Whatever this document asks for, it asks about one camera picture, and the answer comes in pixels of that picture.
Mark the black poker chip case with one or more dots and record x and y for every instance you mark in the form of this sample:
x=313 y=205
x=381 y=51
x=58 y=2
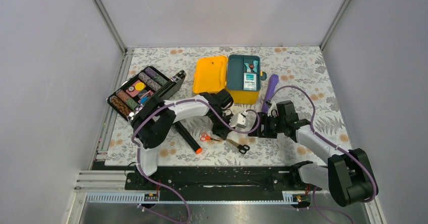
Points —
x=136 y=91

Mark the yellow plastic kit box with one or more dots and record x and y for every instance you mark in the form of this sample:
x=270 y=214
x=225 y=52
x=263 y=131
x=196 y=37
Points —
x=210 y=76

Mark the teal gauze packet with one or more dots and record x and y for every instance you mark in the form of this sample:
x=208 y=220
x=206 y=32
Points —
x=250 y=82

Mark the black bandage shears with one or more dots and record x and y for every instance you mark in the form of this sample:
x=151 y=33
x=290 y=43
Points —
x=241 y=148

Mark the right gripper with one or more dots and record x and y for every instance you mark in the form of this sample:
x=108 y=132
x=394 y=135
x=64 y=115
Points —
x=264 y=120

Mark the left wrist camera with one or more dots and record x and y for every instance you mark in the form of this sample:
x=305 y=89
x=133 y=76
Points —
x=239 y=120

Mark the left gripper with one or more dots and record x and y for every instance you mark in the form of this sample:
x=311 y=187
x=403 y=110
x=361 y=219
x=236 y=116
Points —
x=223 y=131

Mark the black flashlight orange tip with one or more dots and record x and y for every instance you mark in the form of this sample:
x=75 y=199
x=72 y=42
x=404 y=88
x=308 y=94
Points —
x=187 y=137

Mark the small teal item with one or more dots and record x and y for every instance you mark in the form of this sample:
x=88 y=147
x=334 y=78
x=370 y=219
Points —
x=248 y=67

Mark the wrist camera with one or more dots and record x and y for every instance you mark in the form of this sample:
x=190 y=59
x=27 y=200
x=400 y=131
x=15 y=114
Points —
x=272 y=111
x=239 y=120

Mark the orange handled small scissors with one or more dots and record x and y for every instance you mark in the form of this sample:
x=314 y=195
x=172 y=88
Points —
x=204 y=137

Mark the purple cylindrical tube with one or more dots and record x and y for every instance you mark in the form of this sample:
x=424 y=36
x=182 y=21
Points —
x=273 y=81

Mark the teal plastic tray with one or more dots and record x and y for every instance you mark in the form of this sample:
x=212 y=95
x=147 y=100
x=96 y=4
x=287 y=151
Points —
x=236 y=70

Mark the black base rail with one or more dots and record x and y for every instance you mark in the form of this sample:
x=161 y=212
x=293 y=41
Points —
x=216 y=184

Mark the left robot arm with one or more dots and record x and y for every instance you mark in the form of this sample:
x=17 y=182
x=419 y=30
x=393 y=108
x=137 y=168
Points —
x=152 y=122

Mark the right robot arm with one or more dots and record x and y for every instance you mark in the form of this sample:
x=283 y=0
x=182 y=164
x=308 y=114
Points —
x=347 y=175

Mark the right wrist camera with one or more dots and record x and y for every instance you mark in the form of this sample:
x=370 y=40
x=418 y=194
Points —
x=272 y=111

